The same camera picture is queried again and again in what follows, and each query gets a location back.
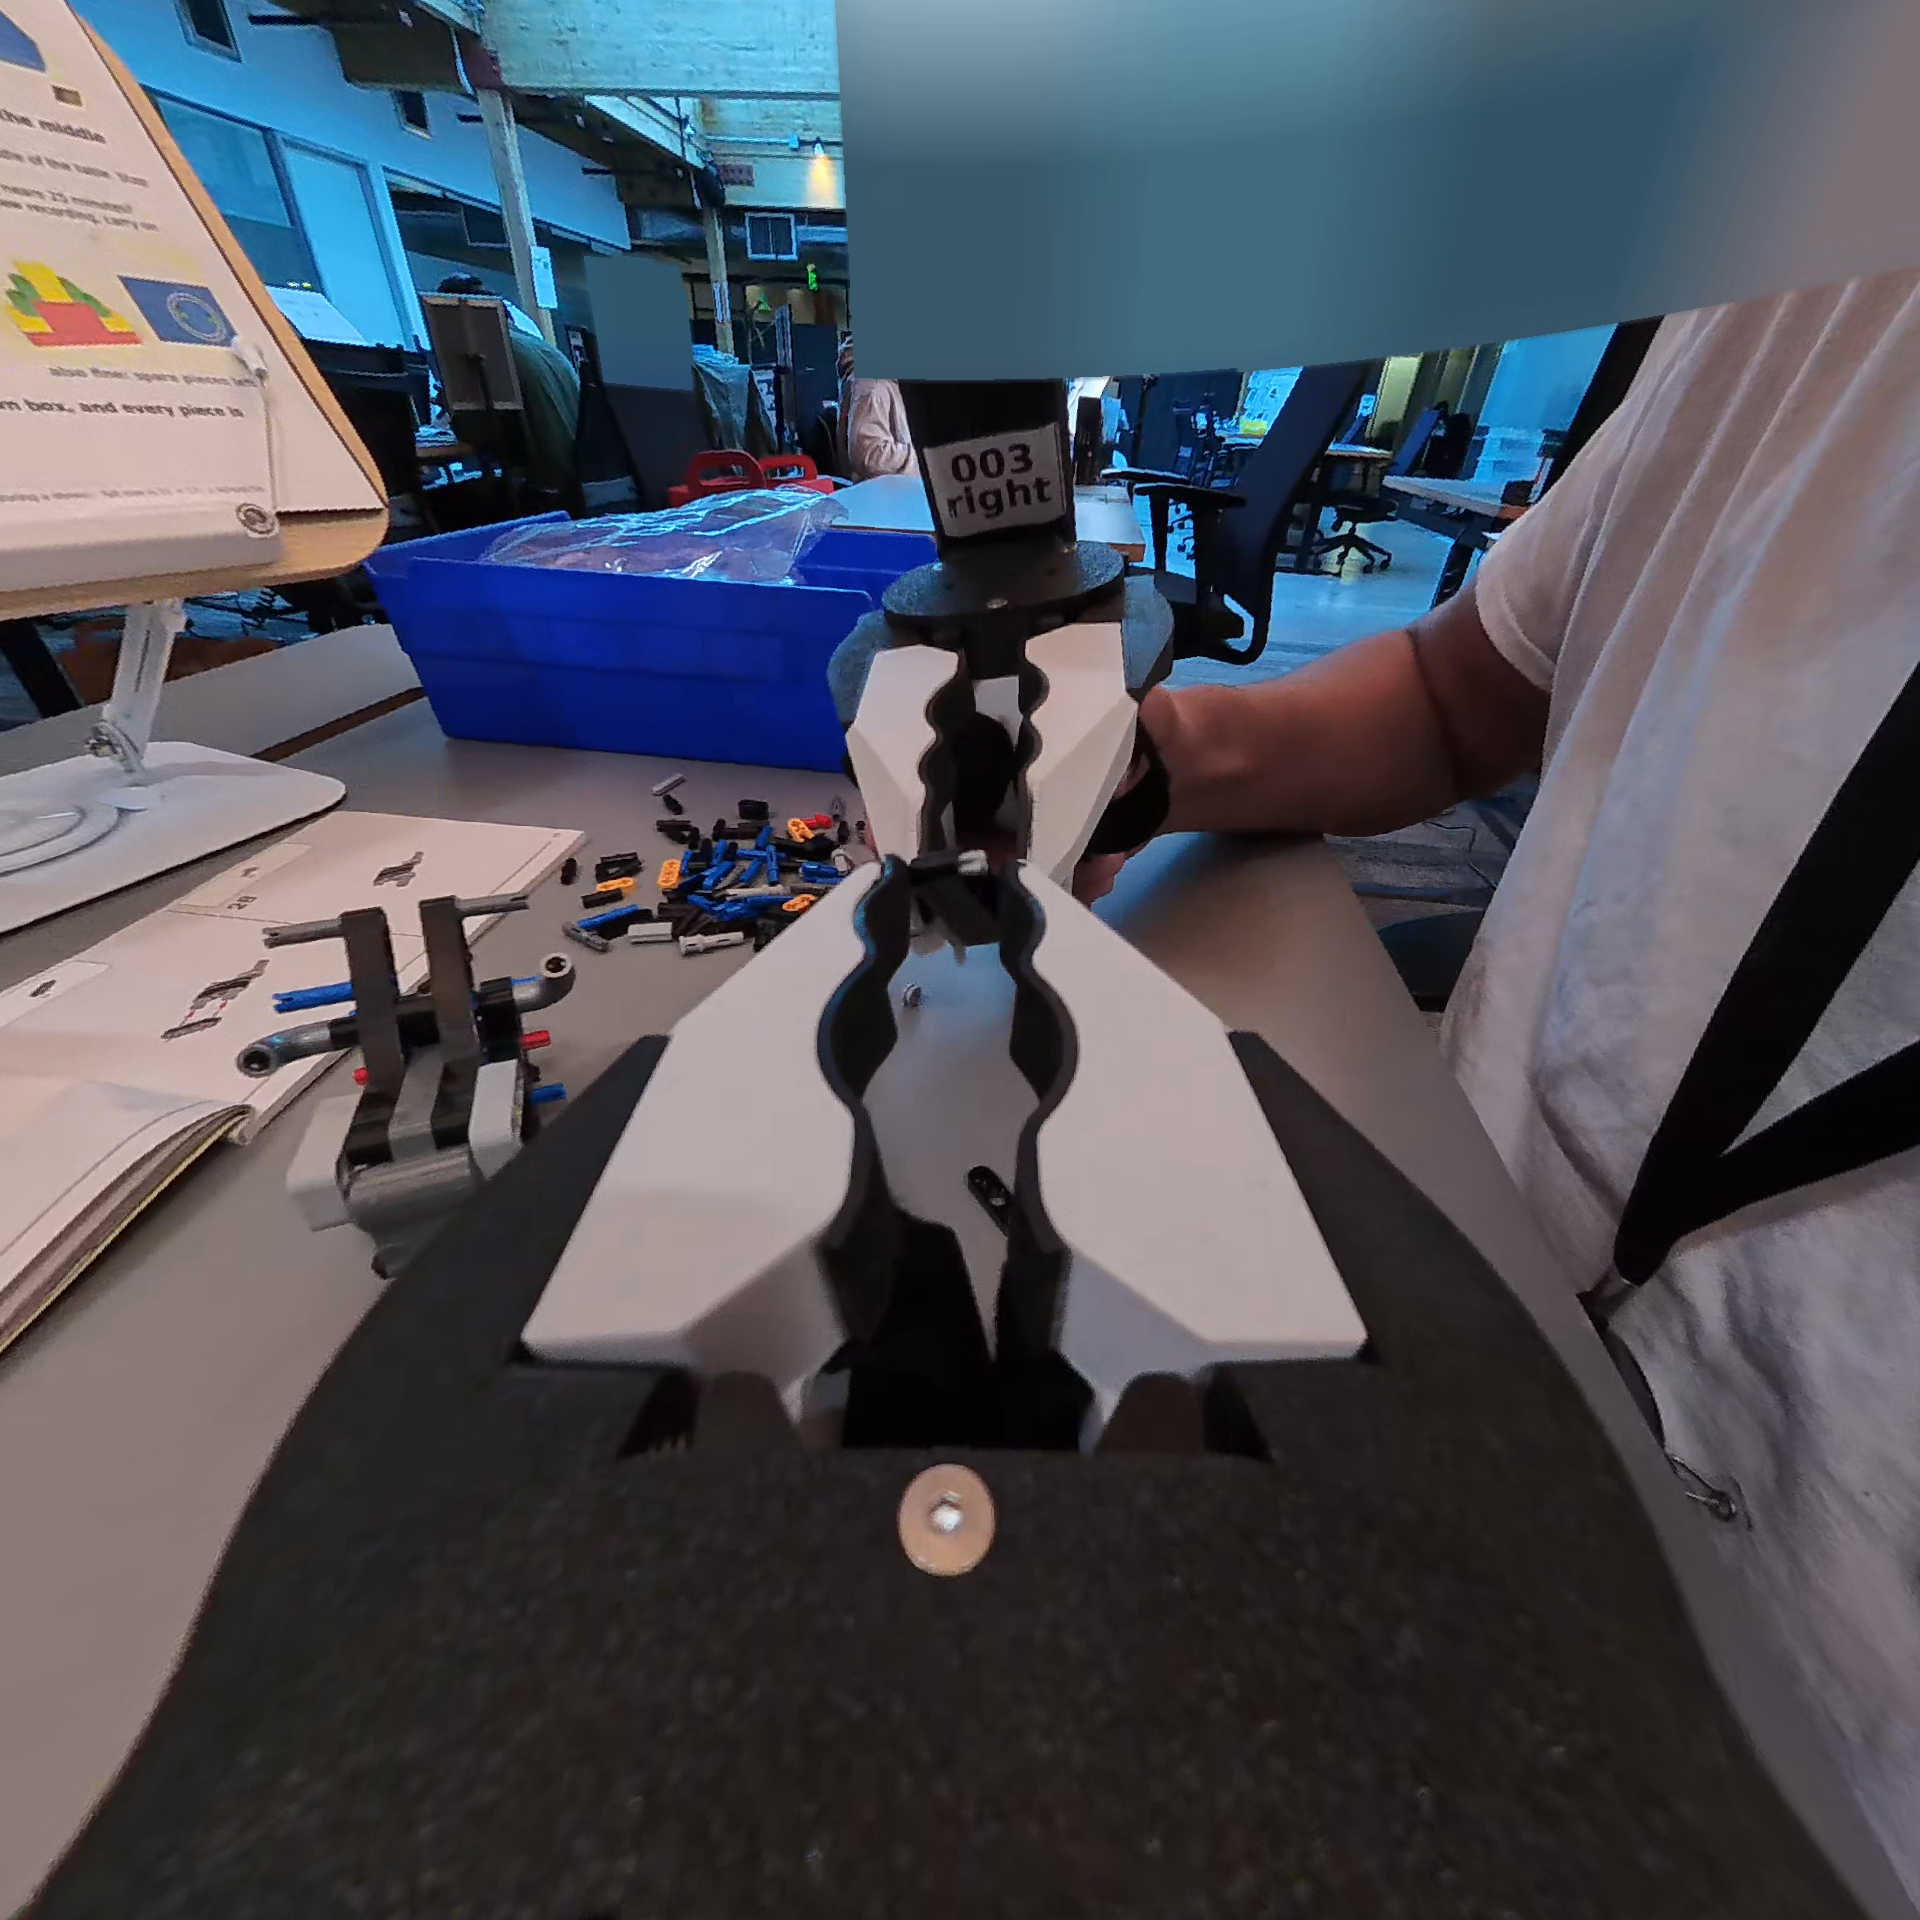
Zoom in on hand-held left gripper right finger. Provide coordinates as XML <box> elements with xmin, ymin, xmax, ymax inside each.
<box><xmin>993</xmin><ymin>864</ymin><xmax>1369</xmax><ymax>1424</ymax></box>

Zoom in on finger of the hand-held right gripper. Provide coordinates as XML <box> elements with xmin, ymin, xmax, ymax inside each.
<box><xmin>1010</xmin><ymin>618</ymin><xmax>1132</xmax><ymax>903</ymax></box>
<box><xmin>846</xmin><ymin>644</ymin><xmax>969</xmax><ymax>874</ymax></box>

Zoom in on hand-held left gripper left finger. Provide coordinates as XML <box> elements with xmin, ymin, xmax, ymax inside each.
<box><xmin>525</xmin><ymin>859</ymin><xmax>912</xmax><ymax>1419</ymax></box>

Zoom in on black lego connector grey axles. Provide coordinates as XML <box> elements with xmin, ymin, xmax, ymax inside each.
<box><xmin>899</xmin><ymin>845</ymin><xmax>1005</xmax><ymax>947</ymax></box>

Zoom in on pile of small lego pins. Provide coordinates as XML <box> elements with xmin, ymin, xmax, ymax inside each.
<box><xmin>563</xmin><ymin>771</ymin><xmax>879</xmax><ymax>960</ymax></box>

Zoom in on partly built lego truck chassis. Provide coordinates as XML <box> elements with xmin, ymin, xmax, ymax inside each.
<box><xmin>237</xmin><ymin>891</ymin><xmax>579</xmax><ymax>1278</ymax></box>

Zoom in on person's right forearm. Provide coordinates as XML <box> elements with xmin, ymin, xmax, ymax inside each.
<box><xmin>1191</xmin><ymin>599</ymin><xmax>1547</xmax><ymax>839</ymax></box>

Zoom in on person's right hand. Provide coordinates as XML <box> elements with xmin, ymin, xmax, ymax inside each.
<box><xmin>1072</xmin><ymin>682</ymin><xmax>1203</xmax><ymax>905</ymax></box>

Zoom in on red chair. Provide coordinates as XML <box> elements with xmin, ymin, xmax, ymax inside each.
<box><xmin>669</xmin><ymin>447</ymin><xmax>818</xmax><ymax>511</ymax></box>

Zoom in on black office chair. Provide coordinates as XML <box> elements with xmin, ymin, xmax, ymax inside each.
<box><xmin>1103</xmin><ymin>362</ymin><xmax>1365</xmax><ymax>667</ymax></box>
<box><xmin>1290</xmin><ymin>404</ymin><xmax>1443</xmax><ymax>580</ymax></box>

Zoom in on clear plastic bag bundle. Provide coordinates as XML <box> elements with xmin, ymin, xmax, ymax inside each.
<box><xmin>481</xmin><ymin>493</ymin><xmax>849</xmax><ymax>580</ymax></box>

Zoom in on blue plastic bin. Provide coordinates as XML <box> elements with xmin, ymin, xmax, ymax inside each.
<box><xmin>369</xmin><ymin>511</ymin><xmax>942</xmax><ymax>773</ymax></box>

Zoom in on white instruction booklet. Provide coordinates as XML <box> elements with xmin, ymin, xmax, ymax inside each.
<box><xmin>0</xmin><ymin>811</ymin><xmax>588</xmax><ymax>1353</ymax></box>

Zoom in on white document stand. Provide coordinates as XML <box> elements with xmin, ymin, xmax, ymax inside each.
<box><xmin>0</xmin><ymin>599</ymin><xmax>345</xmax><ymax>934</ymax></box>

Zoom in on person's white shirt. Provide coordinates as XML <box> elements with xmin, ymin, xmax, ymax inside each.
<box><xmin>1441</xmin><ymin>276</ymin><xmax>1920</xmax><ymax>1920</ymax></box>

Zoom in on black lanyard strap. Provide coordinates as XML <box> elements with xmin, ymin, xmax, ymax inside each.
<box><xmin>1611</xmin><ymin>697</ymin><xmax>1920</xmax><ymax>1291</ymax></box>

